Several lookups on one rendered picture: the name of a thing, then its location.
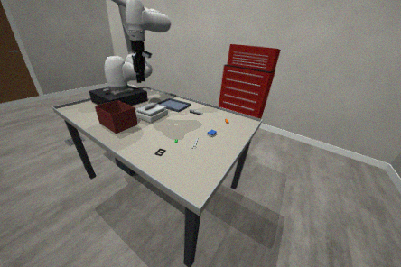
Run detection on red open box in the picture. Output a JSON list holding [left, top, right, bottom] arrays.
[[95, 100, 137, 134]]

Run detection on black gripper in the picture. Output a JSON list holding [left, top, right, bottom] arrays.
[[131, 41, 145, 83]]

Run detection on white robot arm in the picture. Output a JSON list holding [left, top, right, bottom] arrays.
[[104, 0, 171, 96]]

